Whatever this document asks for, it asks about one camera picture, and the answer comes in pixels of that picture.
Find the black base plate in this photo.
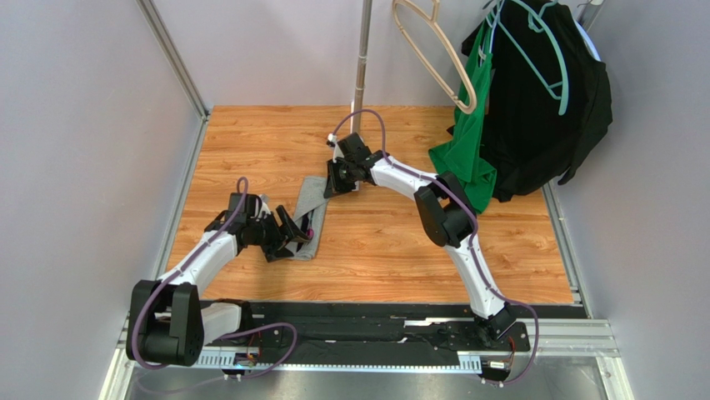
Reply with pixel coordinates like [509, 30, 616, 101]
[149, 299, 531, 368]

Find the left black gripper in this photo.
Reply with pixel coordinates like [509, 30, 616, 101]
[246, 205, 309, 263]

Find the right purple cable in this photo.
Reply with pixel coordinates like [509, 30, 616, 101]
[327, 108, 540, 387]

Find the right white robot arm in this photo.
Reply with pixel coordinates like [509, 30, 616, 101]
[324, 133, 516, 340]

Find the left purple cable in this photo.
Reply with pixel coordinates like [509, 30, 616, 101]
[128, 177, 298, 381]

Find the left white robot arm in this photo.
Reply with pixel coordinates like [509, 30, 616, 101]
[125, 192, 315, 369]

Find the metal stand pole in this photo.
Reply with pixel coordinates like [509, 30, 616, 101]
[353, 0, 373, 120]

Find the black shirt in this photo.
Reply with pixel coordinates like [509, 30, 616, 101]
[461, 1, 613, 202]

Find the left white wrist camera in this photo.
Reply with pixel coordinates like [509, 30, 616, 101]
[256, 194, 272, 218]

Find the green shirt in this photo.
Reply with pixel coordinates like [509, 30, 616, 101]
[428, 22, 497, 214]

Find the teal clothes hanger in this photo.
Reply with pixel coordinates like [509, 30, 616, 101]
[484, 1, 571, 117]

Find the grey cloth napkin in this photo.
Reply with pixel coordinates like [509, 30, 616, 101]
[287, 176, 329, 261]

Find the purple cable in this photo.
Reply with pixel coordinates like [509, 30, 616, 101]
[128, 177, 298, 381]
[327, 108, 540, 387]

